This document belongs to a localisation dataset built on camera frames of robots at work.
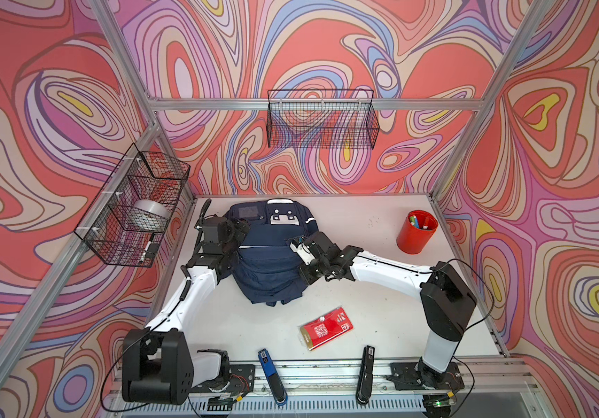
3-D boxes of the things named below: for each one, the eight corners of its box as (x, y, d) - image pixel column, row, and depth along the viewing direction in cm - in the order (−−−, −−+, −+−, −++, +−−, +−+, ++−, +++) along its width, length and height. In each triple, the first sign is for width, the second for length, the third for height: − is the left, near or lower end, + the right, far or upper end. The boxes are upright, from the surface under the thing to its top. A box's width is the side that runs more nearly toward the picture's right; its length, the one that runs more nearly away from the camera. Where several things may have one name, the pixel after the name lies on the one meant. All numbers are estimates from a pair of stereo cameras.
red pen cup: (400, 254, 102) (412, 233, 91) (393, 232, 109) (403, 210, 99) (428, 254, 102) (443, 233, 91) (419, 232, 109) (432, 210, 99)
